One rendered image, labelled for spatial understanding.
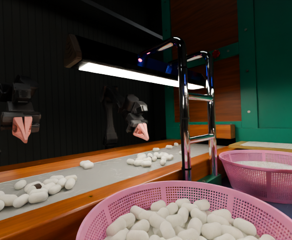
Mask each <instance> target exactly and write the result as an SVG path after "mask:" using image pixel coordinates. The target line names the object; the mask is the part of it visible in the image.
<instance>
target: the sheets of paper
mask: <svg viewBox="0 0 292 240"><path fill-rule="evenodd" d="M241 145H243V146H252V147H267V148H281V149H292V144H289V143H273V142H257V141H249V142H246V143H244V144H241Z"/></svg>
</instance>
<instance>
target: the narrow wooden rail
mask: <svg viewBox="0 0 292 240"><path fill-rule="evenodd" d="M231 150H243V149H239V148H229V146H226V147H223V148H220V149H217V171H218V173H219V174H221V175H222V178H224V177H226V176H227V174H226V171H225V169H224V166H223V163H222V161H221V160H220V159H219V154H220V153H222V152H225V151H231ZM181 167H182V161H180V162H177V163H174V164H171V165H168V166H165V167H162V168H159V169H156V170H152V171H149V172H146V173H143V174H140V175H137V176H134V177H131V178H129V179H125V180H122V181H119V182H116V183H113V184H110V185H107V186H104V187H101V188H98V189H95V190H91V191H88V192H85V193H82V194H79V195H77V196H74V197H71V198H68V199H64V200H61V201H58V202H55V203H52V204H49V205H46V206H43V207H40V208H37V209H34V210H30V211H27V212H25V213H22V214H19V215H16V216H13V217H10V218H7V219H3V220H0V240H76V236H77V233H78V230H79V227H80V225H81V223H82V221H83V220H84V218H85V217H86V216H87V214H88V213H89V212H90V211H91V210H92V209H93V208H94V207H95V206H96V205H97V204H99V203H100V202H101V201H102V200H104V199H105V198H107V197H109V196H110V195H112V194H114V193H116V192H119V191H121V190H124V189H126V188H129V187H133V186H136V185H140V184H145V183H150V182H157V181H169V180H182V169H181ZM191 167H192V169H191V174H192V181H197V180H199V179H201V178H203V177H205V176H207V175H209V174H210V170H209V152H207V153H204V154H201V155H198V156H195V157H192V158H191Z"/></svg>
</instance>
